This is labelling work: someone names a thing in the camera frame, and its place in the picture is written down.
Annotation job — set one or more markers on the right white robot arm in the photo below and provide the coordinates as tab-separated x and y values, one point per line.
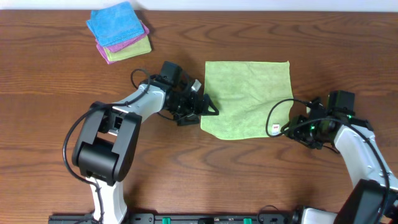
374	192

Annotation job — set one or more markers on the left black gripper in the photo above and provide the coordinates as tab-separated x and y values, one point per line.
193	106

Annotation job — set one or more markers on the folded pink cloth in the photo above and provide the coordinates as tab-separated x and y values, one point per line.
117	47

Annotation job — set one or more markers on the folded green cloth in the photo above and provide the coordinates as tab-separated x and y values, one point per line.
139	48

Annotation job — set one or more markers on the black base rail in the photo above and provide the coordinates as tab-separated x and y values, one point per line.
150	218

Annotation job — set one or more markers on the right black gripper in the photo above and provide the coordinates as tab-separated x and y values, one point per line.
297	135

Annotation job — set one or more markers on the folded blue cloth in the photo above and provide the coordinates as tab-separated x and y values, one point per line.
115	24

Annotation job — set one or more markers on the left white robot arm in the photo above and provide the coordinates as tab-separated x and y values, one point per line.
107	142

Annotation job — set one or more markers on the light green microfiber cloth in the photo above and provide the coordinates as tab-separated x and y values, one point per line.
253	98

